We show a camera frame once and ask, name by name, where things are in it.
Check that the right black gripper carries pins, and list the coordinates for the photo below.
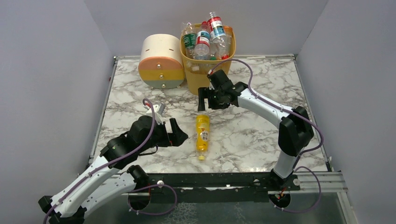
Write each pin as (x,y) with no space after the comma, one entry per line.
(211,98)

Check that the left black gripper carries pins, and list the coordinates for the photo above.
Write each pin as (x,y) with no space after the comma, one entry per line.
(168,134)

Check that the yellow drink bottle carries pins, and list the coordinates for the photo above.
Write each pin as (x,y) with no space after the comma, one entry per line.
(202,131)

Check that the clear bottle green label angled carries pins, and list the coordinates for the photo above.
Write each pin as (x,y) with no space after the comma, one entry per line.
(189,38)

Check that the clear bottle red blue label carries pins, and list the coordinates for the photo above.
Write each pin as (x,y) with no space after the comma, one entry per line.
(216,28)

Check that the orange label clear bottle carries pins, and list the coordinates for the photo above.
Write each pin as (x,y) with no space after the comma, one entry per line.
(228,43)

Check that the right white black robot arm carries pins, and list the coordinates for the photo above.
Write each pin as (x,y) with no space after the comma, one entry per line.
(294,127)

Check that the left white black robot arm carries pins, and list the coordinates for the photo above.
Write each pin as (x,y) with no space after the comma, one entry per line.
(112,172)

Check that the yellow mesh waste bin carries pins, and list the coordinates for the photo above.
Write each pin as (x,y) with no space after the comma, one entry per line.
(196,70)

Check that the round pink yellow drawer box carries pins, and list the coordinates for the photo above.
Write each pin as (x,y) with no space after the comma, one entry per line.
(161,64)

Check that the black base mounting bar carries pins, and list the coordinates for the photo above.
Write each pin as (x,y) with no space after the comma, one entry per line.
(212,188)

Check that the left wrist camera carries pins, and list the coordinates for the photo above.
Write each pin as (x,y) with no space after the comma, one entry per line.
(158,109)

